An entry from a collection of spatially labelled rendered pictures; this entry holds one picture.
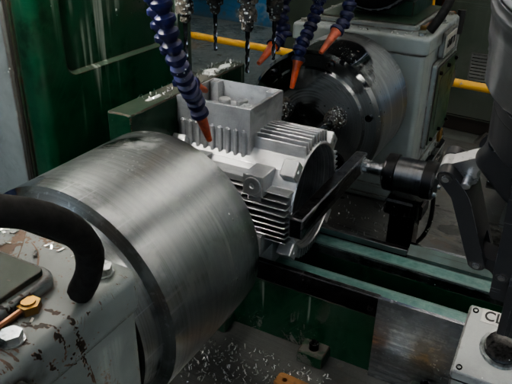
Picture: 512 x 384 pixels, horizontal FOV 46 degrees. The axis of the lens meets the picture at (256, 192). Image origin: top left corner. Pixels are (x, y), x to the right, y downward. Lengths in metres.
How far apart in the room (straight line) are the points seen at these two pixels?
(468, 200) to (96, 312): 0.26
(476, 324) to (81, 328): 0.34
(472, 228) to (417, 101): 0.83
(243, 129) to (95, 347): 0.45
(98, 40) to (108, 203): 0.41
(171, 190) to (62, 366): 0.23
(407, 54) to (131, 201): 0.78
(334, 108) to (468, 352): 0.57
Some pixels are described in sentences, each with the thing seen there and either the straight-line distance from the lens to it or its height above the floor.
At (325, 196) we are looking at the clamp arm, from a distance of 0.84.
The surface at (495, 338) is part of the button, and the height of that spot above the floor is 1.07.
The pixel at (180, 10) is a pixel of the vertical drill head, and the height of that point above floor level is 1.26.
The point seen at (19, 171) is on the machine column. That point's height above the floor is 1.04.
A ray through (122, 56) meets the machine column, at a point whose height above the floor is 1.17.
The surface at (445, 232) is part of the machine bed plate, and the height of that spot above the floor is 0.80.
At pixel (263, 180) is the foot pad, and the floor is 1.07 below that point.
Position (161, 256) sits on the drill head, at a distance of 0.54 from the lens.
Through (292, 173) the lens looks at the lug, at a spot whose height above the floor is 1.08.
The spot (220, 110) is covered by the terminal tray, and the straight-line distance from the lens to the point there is 0.83.
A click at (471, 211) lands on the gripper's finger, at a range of 0.41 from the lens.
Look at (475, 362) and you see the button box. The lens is 0.56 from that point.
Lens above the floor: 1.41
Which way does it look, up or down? 27 degrees down
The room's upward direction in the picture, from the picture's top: 1 degrees clockwise
